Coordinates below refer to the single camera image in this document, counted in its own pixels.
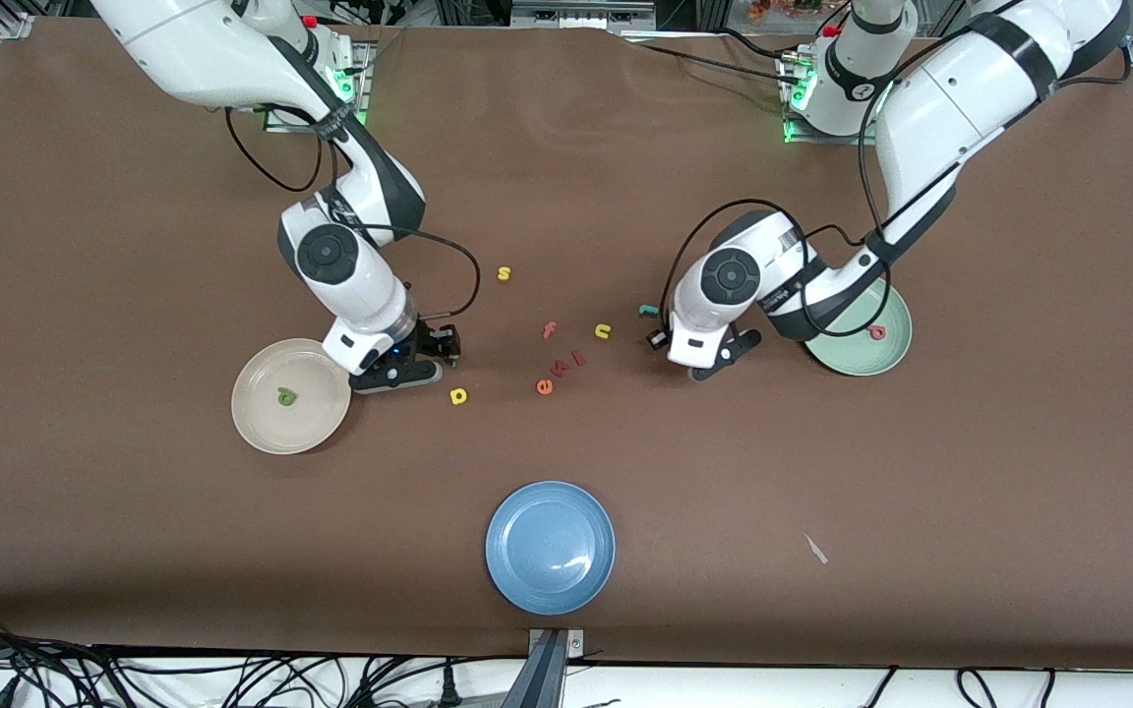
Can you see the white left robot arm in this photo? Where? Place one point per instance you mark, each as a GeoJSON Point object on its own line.
{"type": "Point", "coordinates": [940, 108]}

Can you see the brown table cover sheet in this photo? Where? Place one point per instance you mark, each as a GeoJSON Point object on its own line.
{"type": "Point", "coordinates": [134, 541]}

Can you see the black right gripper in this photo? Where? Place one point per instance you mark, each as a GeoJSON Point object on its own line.
{"type": "Point", "coordinates": [432, 341]}

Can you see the green foam letter q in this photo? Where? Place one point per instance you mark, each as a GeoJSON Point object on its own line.
{"type": "Point", "coordinates": [286, 398]}

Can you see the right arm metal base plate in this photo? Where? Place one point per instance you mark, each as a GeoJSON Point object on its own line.
{"type": "Point", "coordinates": [355, 118]}

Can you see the blue plate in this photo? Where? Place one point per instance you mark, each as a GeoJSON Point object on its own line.
{"type": "Point", "coordinates": [549, 547]}

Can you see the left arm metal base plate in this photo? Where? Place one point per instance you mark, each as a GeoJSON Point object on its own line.
{"type": "Point", "coordinates": [822, 140]}

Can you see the aluminium frame bar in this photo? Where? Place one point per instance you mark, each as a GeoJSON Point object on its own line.
{"type": "Point", "coordinates": [576, 15]}

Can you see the green plate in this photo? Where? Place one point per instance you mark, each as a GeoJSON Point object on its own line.
{"type": "Point", "coordinates": [871, 356]}

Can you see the white paper scrap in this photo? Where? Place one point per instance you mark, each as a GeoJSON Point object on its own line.
{"type": "Point", "coordinates": [815, 549]}

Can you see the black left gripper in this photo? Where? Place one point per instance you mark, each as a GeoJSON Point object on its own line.
{"type": "Point", "coordinates": [658, 338]}

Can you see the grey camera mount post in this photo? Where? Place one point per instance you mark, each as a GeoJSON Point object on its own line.
{"type": "Point", "coordinates": [545, 678]}

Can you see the beige brown plate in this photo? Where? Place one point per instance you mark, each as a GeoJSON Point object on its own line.
{"type": "Point", "coordinates": [276, 433]}

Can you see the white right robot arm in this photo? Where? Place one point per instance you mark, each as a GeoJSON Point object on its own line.
{"type": "Point", "coordinates": [350, 275]}

